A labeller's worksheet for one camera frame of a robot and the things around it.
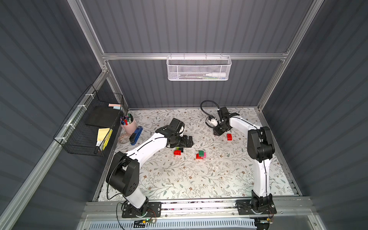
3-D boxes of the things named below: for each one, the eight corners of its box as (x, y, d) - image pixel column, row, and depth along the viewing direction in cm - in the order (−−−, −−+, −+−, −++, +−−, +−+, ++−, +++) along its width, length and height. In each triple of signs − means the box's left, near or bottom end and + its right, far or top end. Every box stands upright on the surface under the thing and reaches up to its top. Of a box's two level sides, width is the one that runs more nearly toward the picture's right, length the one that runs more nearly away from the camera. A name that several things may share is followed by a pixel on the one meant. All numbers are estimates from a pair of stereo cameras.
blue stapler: (129, 144, 101) (127, 140, 97) (138, 129, 110) (136, 125, 106) (135, 145, 101) (133, 142, 97) (143, 130, 109) (142, 126, 105)
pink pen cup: (125, 135, 106) (119, 124, 96) (128, 128, 111) (121, 116, 100) (136, 135, 106) (130, 124, 96) (138, 128, 111) (133, 116, 100)
